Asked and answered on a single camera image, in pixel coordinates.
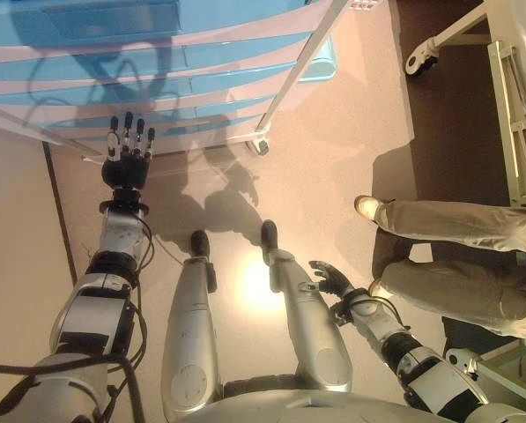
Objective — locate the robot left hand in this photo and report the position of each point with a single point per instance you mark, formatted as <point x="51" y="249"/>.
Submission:
<point x="123" y="169"/>

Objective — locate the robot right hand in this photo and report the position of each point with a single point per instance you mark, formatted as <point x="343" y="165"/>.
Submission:
<point x="335" y="279"/>

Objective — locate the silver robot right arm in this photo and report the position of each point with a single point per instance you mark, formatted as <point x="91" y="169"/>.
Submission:
<point x="430" y="379"/>

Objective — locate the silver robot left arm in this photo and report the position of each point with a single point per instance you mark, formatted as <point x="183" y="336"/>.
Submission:
<point x="117" y="233"/>

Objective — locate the white blue medical cart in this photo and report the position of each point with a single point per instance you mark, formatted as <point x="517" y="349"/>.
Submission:
<point x="135" y="57"/>

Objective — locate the person in grey trousers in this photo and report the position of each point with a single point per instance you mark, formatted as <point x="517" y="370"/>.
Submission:
<point x="456" y="247"/>

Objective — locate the silver robot left leg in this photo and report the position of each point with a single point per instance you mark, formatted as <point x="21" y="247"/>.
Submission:
<point x="190" y="335"/>

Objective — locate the light blue side bin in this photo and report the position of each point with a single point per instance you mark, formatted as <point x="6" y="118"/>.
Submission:
<point x="320" y="66"/>

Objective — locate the white bed side rail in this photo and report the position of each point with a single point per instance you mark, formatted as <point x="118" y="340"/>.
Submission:
<point x="516" y="132"/>

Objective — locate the white bed frame with caster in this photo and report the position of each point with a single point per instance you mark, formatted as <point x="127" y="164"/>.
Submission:
<point x="439" y="39"/>

